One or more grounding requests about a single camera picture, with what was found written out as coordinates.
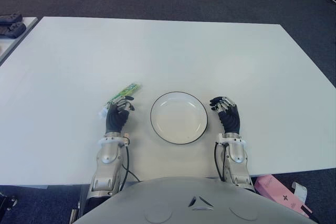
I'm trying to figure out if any white paper strip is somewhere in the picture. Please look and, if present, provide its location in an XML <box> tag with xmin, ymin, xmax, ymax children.
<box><xmin>290</xmin><ymin>181</ymin><xmax>308</xmax><ymax>205</ymax></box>

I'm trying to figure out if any pink cardboard box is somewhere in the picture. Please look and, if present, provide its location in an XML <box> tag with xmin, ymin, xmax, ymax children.
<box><xmin>254</xmin><ymin>174</ymin><xmax>313</xmax><ymax>218</ymax></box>

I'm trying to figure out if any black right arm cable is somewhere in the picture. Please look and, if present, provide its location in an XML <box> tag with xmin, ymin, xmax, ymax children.
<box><xmin>214</xmin><ymin>142</ymin><xmax>226</xmax><ymax>182</ymax></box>

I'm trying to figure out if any grey side table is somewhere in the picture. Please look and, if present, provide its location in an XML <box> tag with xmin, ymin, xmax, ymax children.
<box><xmin>0</xmin><ymin>16</ymin><xmax>39</xmax><ymax>65</ymax></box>

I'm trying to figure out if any green snack packet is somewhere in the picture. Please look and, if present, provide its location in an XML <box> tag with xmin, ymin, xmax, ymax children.
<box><xmin>98</xmin><ymin>83</ymin><xmax>142</xmax><ymax>118</ymax></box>

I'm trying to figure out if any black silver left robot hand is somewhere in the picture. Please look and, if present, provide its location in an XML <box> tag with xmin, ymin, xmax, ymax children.
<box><xmin>104</xmin><ymin>94</ymin><xmax>135</xmax><ymax>135</ymax></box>

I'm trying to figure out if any black game controller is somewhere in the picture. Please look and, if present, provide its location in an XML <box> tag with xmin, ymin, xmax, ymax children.
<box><xmin>0</xmin><ymin>12</ymin><xmax>23</xmax><ymax>23</ymax></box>
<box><xmin>0</xmin><ymin>22</ymin><xmax>27</xmax><ymax>38</ymax></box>

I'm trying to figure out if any grey robot torso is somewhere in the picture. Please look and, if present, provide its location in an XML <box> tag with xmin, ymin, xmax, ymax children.
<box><xmin>76</xmin><ymin>176</ymin><xmax>318</xmax><ymax>224</ymax></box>

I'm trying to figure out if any black metal bracket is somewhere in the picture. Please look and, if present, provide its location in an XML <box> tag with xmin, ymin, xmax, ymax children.
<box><xmin>0</xmin><ymin>189</ymin><xmax>18</xmax><ymax>211</ymax></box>

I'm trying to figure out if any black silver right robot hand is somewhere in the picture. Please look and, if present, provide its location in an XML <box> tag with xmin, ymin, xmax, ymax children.
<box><xmin>209</xmin><ymin>95</ymin><xmax>242</xmax><ymax>134</ymax></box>

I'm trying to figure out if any white plate with black rim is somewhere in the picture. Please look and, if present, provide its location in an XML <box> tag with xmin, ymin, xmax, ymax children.
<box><xmin>150</xmin><ymin>91</ymin><xmax>210</xmax><ymax>145</ymax></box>

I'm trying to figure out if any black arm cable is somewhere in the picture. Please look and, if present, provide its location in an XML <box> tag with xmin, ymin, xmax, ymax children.
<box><xmin>214</xmin><ymin>142</ymin><xmax>226</xmax><ymax>182</ymax></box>
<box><xmin>119</xmin><ymin>140</ymin><xmax>141</xmax><ymax>193</ymax></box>

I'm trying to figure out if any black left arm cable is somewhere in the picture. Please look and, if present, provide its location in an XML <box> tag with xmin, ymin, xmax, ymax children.
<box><xmin>119</xmin><ymin>140</ymin><xmax>141</xmax><ymax>193</ymax></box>

